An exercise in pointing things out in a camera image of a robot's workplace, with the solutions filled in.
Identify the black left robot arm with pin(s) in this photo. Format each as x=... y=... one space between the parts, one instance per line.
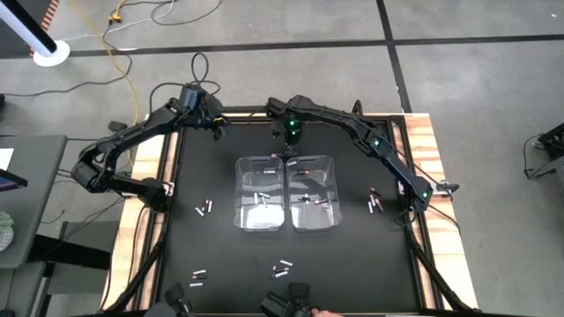
x=132 y=132

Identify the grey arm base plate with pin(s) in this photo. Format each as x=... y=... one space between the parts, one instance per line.
x=446 y=188
x=168 y=188

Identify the dark tablet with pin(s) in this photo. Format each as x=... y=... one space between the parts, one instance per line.
x=11 y=180

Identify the white paper sheet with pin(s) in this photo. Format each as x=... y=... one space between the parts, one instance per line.
x=5 y=158

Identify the orange striped panel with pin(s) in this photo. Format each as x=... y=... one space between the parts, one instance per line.
x=53 y=11

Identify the black power adapter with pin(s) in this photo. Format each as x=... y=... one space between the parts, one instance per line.
x=115 y=125

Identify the grey side desk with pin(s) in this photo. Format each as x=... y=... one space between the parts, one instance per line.
x=31 y=198

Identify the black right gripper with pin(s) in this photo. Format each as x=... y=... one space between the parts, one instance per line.
x=293 y=143

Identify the black table mat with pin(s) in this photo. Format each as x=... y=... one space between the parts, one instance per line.
x=308 y=246

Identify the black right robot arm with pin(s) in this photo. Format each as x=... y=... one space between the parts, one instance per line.
x=352 y=125

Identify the black floor device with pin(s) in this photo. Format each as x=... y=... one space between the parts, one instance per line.
x=553 y=141

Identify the black desk foot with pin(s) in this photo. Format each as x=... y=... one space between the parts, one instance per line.
x=66 y=253

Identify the clear plastic bin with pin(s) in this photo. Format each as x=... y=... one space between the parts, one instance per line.
x=260 y=220
x=317 y=220

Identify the person's hand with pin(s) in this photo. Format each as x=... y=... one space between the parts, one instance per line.
x=326 y=314

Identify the white black pole stand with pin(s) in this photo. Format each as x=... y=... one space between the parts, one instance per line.
x=50 y=56

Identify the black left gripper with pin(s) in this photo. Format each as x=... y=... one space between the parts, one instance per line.
x=211 y=110

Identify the white patterned object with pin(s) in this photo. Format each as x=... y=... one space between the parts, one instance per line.
x=4 y=233

